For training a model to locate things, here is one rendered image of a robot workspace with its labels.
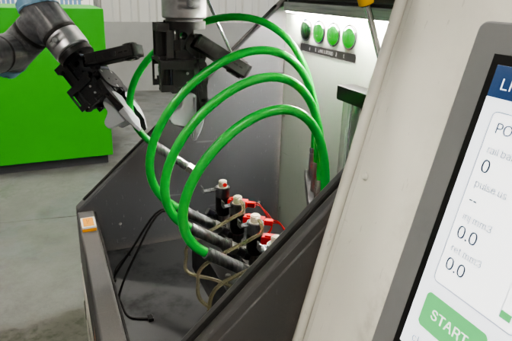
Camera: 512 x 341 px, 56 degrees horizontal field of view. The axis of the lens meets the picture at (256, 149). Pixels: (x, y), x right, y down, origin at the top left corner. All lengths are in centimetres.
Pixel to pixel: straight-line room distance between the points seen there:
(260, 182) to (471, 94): 93
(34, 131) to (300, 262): 375
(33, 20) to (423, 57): 79
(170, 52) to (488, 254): 58
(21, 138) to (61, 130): 30
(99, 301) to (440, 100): 65
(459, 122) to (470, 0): 12
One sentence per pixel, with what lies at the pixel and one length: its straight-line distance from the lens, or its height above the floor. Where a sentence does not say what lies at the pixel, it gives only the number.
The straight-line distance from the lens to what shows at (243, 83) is 72.
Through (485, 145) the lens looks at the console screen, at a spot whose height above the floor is 134.
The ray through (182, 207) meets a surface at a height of 119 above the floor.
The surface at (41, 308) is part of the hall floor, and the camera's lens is 262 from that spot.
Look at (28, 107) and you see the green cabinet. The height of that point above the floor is 54.
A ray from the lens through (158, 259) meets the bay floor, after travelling 124.
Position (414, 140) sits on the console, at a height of 132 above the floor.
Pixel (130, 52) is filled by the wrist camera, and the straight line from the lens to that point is 99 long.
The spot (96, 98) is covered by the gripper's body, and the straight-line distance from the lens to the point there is 101.
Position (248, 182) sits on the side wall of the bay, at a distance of 133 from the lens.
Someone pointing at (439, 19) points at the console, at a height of 144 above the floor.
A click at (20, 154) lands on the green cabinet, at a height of 17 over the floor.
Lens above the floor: 146
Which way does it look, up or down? 18 degrees down
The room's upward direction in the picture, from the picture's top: 2 degrees clockwise
